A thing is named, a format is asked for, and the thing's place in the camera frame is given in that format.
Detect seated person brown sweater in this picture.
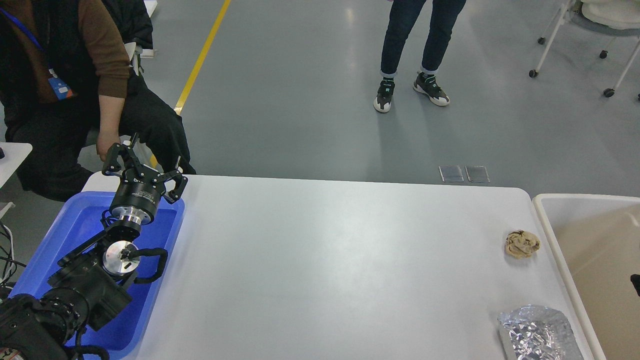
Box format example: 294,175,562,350
0,0,196,202

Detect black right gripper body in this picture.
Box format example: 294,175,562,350
630,274,640,296

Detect crumpled aluminium foil tray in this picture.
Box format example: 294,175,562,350
497,304,584,360

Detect black cables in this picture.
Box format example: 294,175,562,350
0,222,26,288

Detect right metal floor plate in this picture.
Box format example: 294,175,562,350
465,165,490,183

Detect blue lanyard name badge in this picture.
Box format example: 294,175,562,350
0,7,75,101

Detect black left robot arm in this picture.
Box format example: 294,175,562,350
1,133,188,360

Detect left metal floor plate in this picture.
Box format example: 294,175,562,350
438,165,466,183

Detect blue plastic bin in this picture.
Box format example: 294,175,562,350
9,191,185,360

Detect metal floor plate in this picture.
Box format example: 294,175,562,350
438,165,466,183
465,165,490,183

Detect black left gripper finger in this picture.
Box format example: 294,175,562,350
102,133,143,177
161,156,188,204

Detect crumpled brown paper ball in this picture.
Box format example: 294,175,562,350
504,230,541,259

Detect standing person dark jeans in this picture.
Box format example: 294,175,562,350
373,0,468,114

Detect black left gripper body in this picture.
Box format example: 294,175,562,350
109,167,166,225

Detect beige plastic bin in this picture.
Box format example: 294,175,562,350
533,193,640,360

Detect white office chair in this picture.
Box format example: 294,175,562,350
528,0,640,98

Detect white side table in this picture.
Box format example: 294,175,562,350
0,142,33,188

